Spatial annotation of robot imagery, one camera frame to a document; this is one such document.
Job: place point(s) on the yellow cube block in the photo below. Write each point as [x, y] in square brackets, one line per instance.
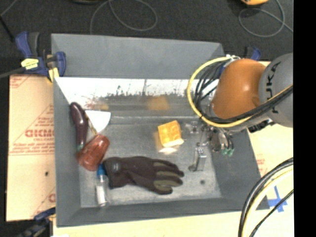
[170, 133]

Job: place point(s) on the black cylinder on white bracket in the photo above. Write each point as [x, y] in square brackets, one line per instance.
[259, 127]

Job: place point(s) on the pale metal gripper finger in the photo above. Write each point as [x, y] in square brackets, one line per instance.
[192, 128]
[200, 160]

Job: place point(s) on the purple toy eggplant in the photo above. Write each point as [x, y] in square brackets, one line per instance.
[79, 122]

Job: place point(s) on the white fan-shaped piece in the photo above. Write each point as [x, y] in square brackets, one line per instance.
[100, 120]

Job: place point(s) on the clear plastic bottle, blue cap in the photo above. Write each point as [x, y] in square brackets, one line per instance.
[101, 189]

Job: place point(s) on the black glove with olive fingers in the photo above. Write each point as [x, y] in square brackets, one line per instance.
[138, 173]

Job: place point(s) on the grey metal bin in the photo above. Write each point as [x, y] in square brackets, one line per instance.
[138, 58]

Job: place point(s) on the red-brown translucent cup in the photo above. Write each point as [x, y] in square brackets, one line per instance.
[93, 152]

